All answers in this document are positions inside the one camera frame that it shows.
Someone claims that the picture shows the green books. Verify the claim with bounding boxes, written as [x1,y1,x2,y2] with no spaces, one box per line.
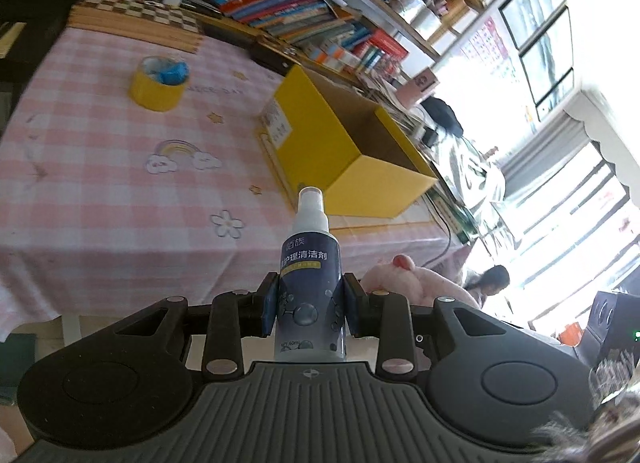
[427,190,476,244]

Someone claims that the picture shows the stack of papers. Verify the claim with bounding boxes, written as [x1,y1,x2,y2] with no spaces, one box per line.
[370,75,426,130]

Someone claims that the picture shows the pink checkered cloth desktop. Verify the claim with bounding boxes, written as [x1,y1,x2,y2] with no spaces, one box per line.
[0,8,468,324]

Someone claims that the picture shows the black electronic keyboard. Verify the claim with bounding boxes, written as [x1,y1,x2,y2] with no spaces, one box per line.
[0,0,91,88]

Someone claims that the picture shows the dark brown case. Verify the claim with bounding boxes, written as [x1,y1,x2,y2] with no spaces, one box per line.
[250,38,297,76]

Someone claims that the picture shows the white window curtain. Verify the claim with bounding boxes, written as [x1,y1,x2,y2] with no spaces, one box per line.
[562,90,640,188]

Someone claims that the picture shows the yellow tape roll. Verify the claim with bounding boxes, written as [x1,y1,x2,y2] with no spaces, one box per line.
[129,56,190,112]

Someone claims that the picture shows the red wall calendar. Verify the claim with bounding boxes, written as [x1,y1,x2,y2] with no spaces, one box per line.
[462,18,511,66]

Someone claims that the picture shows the dark blue spray bottle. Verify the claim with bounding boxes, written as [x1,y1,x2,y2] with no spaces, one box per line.
[274,186,347,363]

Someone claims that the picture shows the blue plastic toy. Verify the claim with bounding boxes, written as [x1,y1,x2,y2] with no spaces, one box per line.
[150,59,190,84]

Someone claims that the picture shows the red thick book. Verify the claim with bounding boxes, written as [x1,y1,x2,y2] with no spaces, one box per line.
[370,29,408,61]

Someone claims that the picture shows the black cap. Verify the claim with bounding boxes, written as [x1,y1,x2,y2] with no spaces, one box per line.
[420,97,463,136]

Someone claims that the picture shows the wooden chessboard box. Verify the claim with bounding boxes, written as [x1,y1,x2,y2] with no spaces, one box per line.
[67,0,203,52]

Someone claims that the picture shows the silver grey cloth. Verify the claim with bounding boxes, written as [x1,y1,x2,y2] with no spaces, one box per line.
[440,133,507,204]

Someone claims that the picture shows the orange and white small box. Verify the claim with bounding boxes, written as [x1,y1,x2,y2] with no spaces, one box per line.
[306,40,333,66]
[327,45,362,74]

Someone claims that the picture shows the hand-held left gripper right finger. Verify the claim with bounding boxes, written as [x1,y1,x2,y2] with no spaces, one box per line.
[344,272,506,378]

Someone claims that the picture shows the pink plush pig toy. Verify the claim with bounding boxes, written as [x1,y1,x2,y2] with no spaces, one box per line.
[361,254,481,316]

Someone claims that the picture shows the wooden bookshelf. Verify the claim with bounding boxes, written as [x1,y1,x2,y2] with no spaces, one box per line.
[165,0,551,64]

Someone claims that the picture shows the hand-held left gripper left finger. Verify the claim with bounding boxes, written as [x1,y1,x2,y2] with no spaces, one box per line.
[112,270,279,377]

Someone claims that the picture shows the black cable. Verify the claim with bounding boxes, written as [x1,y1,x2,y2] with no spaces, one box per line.
[415,193,453,268]

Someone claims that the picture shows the grey furry sleeve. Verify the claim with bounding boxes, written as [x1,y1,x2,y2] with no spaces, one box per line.
[530,383,640,463]

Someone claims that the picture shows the pink paper bag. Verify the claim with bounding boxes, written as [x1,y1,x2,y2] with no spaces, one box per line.
[400,70,440,108]

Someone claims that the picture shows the yellow cardboard box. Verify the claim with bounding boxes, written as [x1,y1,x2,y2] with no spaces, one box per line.
[255,65,438,220]

